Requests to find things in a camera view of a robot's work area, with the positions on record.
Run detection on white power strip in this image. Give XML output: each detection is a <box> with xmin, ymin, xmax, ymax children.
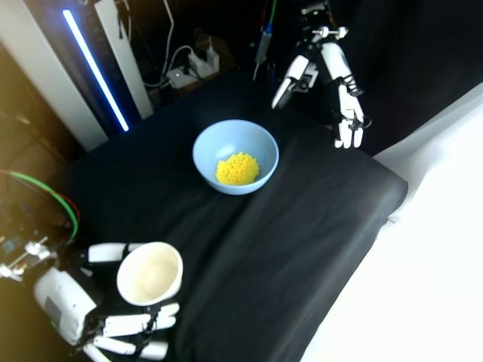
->
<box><xmin>168</xmin><ymin>66</ymin><xmax>199</xmax><ymax>89</ymax></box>

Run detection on white column with blue light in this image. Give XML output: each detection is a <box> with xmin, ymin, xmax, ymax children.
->
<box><xmin>0</xmin><ymin>0</ymin><xmax>154</xmax><ymax>152</ymax></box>

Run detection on hanging white connector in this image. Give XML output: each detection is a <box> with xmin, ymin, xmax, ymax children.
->
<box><xmin>251</xmin><ymin>30</ymin><xmax>273</xmax><ymax>81</ymax></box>

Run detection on white cable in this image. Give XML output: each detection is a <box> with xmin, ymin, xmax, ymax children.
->
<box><xmin>143</xmin><ymin>0</ymin><xmax>197</xmax><ymax>88</ymax></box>

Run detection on white sheet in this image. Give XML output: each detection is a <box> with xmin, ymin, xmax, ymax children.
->
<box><xmin>301</xmin><ymin>82</ymin><xmax>483</xmax><ymax>362</ymax></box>

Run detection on black backdrop curtain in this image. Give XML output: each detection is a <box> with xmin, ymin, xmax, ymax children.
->
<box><xmin>354</xmin><ymin>0</ymin><xmax>483</xmax><ymax>156</ymax></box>

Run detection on white paper cup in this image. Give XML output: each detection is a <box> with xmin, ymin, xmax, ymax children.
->
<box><xmin>115</xmin><ymin>241</ymin><xmax>185</xmax><ymax>306</ymax></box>

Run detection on light blue bowl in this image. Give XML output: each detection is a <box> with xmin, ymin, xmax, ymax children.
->
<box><xmin>192</xmin><ymin>119</ymin><xmax>280</xmax><ymax>196</ymax></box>

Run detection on black table cloth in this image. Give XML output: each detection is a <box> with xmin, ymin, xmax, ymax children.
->
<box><xmin>67</xmin><ymin>69</ymin><xmax>409</xmax><ymax>362</ymax></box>

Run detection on yellow small beads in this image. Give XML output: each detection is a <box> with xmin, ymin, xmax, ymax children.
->
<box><xmin>214</xmin><ymin>152</ymin><xmax>262</xmax><ymax>186</ymax></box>

